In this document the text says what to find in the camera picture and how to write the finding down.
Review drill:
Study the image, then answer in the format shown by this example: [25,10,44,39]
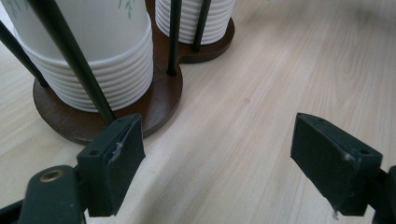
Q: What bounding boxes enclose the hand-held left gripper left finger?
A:
[76,113,147,217]

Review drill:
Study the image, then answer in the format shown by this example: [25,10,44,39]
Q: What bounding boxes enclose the dark wooden wire cup holder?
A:
[0,0,236,146]

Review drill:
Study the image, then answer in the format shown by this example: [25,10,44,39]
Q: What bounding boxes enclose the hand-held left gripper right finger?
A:
[290,112,383,217]

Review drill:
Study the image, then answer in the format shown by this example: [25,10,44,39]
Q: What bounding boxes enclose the stack of white paper cups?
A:
[1,0,155,113]
[154,0,236,46]

